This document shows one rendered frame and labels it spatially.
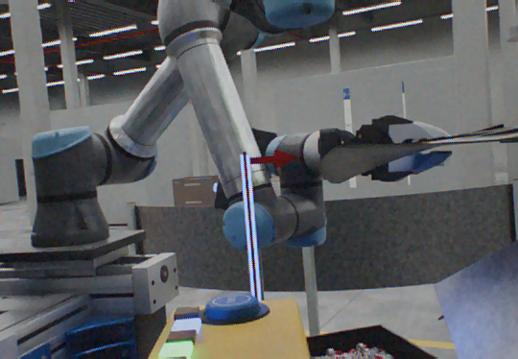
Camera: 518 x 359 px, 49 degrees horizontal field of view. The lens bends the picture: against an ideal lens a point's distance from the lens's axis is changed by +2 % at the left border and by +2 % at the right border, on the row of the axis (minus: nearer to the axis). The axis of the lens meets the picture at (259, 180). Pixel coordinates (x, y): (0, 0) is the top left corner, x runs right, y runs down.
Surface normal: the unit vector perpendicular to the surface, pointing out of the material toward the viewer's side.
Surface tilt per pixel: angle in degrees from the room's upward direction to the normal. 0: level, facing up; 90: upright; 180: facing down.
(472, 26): 90
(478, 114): 90
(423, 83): 90
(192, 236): 90
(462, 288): 55
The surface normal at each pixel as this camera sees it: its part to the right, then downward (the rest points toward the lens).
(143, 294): -0.25, 0.07
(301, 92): -0.44, 0.08
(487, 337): -0.71, -0.49
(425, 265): 0.11, 0.04
